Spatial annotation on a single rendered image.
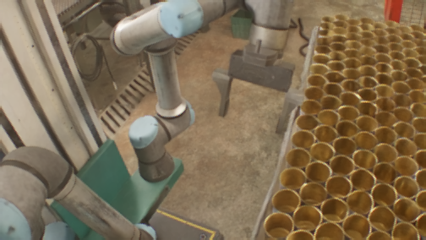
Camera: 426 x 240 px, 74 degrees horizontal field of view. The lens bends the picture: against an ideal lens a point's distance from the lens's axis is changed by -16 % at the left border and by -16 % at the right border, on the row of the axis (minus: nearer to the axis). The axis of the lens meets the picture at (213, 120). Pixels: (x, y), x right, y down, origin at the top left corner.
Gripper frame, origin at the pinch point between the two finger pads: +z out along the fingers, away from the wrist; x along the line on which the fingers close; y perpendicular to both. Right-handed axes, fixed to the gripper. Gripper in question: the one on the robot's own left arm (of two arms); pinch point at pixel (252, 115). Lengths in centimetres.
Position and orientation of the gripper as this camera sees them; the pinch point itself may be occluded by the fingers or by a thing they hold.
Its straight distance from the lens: 73.6
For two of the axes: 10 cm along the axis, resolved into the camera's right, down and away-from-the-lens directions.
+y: 3.6, -4.1, 8.4
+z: -1.3, 8.7, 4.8
